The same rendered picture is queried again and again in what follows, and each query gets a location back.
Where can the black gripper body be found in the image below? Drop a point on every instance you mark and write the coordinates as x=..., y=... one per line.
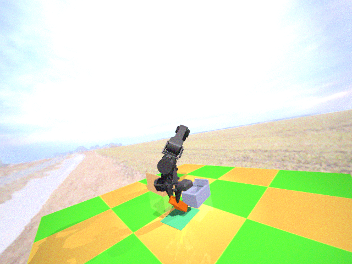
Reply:
x=183, y=185

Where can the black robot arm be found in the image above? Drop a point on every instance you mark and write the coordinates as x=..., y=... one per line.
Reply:
x=172, y=149

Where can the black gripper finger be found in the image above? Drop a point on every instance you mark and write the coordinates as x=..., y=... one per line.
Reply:
x=169, y=191
x=177, y=194

